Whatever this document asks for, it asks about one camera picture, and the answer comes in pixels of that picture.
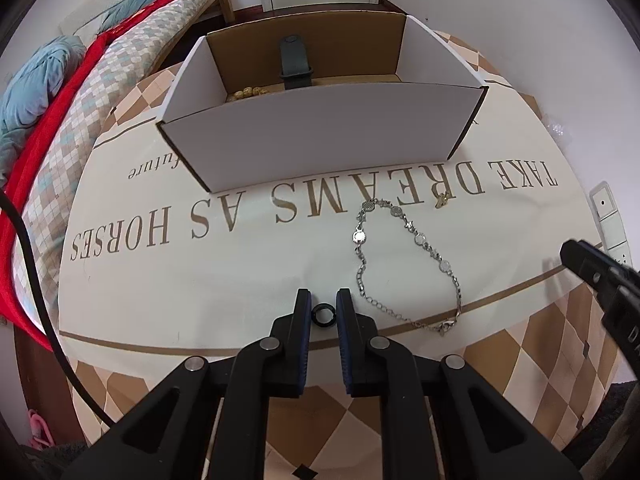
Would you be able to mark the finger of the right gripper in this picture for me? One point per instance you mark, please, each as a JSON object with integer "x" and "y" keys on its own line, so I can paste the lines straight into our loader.
{"x": 608, "y": 278}

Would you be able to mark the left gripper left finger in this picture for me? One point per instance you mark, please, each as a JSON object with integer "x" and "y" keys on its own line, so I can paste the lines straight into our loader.
{"x": 207, "y": 419}

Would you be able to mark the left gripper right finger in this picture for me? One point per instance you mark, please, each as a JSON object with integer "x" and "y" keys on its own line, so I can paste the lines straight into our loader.
{"x": 439, "y": 419}

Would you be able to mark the small gold earring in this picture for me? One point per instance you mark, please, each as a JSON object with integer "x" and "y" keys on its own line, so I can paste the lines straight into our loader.
{"x": 442, "y": 200}

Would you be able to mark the pink hanger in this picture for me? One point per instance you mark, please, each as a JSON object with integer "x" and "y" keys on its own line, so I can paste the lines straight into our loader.
{"x": 41, "y": 437}

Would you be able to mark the printed checkered tablecloth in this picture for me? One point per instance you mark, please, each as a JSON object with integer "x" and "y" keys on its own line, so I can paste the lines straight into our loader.
{"x": 154, "y": 269}

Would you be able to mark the red blanket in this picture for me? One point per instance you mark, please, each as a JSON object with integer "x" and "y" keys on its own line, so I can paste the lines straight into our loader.
{"x": 55, "y": 110}

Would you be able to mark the white cardboard box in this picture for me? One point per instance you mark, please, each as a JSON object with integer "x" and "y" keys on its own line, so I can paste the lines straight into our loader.
{"x": 386, "y": 90}

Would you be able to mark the light blue duvet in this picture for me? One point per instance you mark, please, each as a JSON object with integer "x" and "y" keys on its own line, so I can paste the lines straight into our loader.
{"x": 31, "y": 91}

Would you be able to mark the black smart watch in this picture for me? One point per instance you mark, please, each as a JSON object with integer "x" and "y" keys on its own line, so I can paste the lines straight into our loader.
{"x": 295, "y": 69}

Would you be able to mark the wooden bed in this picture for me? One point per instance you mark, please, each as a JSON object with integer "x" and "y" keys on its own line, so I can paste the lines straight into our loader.
{"x": 215, "y": 14}

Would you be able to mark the wall socket strip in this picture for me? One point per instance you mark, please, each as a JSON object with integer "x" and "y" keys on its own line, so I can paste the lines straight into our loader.
{"x": 610, "y": 224}

